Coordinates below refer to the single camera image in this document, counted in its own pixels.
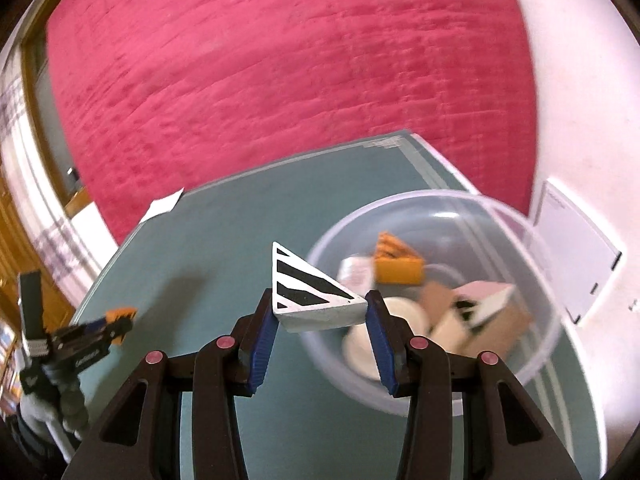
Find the orange striped wedge block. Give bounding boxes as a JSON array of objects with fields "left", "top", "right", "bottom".
[{"left": 374, "top": 231, "right": 426, "bottom": 287}]

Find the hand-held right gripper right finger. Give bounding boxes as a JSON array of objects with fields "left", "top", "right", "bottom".
[{"left": 365, "top": 290, "right": 583, "bottom": 480}]

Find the white patterned curtain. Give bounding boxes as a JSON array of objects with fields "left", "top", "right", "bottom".
[{"left": 0, "top": 60, "right": 101, "bottom": 306}]

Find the red quilted blanket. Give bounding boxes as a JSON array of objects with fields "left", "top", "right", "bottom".
[{"left": 45, "top": 0, "right": 538, "bottom": 246}]

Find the white zebra-striped triangle block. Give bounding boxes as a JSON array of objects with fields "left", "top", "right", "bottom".
[{"left": 271, "top": 241, "right": 368, "bottom": 334}]

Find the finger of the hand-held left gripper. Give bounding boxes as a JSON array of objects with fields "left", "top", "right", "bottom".
[
  {"left": 65, "top": 324, "right": 133, "bottom": 368},
  {"left": 55, "top": 317, "right": 121, "bottom": 348}
]

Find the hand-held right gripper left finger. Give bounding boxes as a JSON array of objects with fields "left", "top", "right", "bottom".
[{"left": 60, "top": 287, "right": 281, "bottom": 480}]

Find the wooden window frame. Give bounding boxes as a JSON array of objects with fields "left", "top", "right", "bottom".
[{"left": 20, "top": 20, "right": 98, "bottom": 221}]

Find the brown wooden block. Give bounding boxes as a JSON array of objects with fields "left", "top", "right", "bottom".
[{"left": 419, "top": 280, "right": 534, "bottom": 361}]

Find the wooden door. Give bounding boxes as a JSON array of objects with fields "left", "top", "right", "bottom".
[{"left": 0, "top": 175, "right": 51, "bottom": 411}]

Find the white rectangular block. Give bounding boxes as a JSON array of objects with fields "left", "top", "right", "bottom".
[{"left": 452, "top": 281, "right": 517, "bottom": 333}]

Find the white power adapter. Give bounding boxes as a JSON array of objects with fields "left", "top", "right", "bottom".
[{"left": 336, "top": 255, "right": 375, "bottom": 287}]

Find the white board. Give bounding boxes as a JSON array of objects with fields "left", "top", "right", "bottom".
[{"left": 529, "top": 178, "right": 624, "bottom": 324}]

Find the person's left hand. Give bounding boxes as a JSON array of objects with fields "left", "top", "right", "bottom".
[{"left": 17, "top": 377, "right": 93, "bottom": 443}]

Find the green table mat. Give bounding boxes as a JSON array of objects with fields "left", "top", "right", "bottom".
[{"left": 70, "top": 130, "right": 608, "bottom": 480}]

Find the white round block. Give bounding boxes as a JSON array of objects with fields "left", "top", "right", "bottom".
[{"left": 342, "top": 296, "right": 428, "bottom": 381}]

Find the thin orange striped block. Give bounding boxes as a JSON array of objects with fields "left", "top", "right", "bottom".
[{"left": 102, "top": 306, "right": 139, "bottom": 347}]

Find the clear plastic bowl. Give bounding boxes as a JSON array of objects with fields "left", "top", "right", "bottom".
[{"left": 305, "top": 189, "right": 568, "bottom": 417}]

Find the beige striped wedge block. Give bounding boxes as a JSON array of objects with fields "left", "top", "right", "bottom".
[{"left": 429, "top": 299, "right": 483, "bottom": 356}]

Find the white paper sheet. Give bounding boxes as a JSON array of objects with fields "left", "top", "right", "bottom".
[{"left": 140, "top": 187, "right": 185, "bottom": 224}]

